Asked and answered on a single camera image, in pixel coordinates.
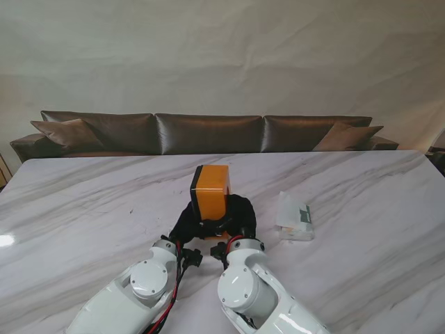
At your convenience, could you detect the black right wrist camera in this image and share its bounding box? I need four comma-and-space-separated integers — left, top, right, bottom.
209, 243, 229, 262

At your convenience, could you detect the red black left arm cable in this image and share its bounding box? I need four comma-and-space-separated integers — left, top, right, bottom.
149, 241, 186, 334

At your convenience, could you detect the orange tissue box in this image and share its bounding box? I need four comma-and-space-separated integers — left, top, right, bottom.
190, 164, 231, 241

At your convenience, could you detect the white tissue pack green label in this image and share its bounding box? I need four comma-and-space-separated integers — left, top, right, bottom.
276, 190, 316, 241

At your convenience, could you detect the wooden furniture piece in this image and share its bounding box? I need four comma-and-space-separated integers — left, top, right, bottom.
0, 152, 10, 189

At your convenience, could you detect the brown leather sofa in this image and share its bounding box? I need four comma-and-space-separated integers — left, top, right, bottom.
9, 110, 400, 164

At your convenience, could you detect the dark background object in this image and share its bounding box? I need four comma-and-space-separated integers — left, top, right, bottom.
426, 145, 445, 175

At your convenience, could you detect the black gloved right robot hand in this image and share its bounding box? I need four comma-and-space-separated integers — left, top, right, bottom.
201, 193, 258, 241

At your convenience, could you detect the black tissue box base lid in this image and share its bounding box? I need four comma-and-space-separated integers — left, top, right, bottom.
190, 165, 204, 223

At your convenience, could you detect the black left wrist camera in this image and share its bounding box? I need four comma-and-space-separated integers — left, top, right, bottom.
182, 247, 204, 269

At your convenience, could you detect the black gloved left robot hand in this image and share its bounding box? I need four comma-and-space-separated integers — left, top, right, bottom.
168, 201, 209, 246

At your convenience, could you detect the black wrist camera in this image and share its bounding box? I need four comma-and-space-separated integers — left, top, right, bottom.
182, 247, 204, 269
209, 243, 229, 262

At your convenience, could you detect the brown leather sofa back cushion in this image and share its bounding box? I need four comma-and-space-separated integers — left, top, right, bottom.
40, 110, 156, 154
263, 115, 373, 153
154, 113, 264, 155

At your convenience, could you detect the brown throw pillow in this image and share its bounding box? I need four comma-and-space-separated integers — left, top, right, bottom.
30, 118, 105, 151
312, 122, 385, 152

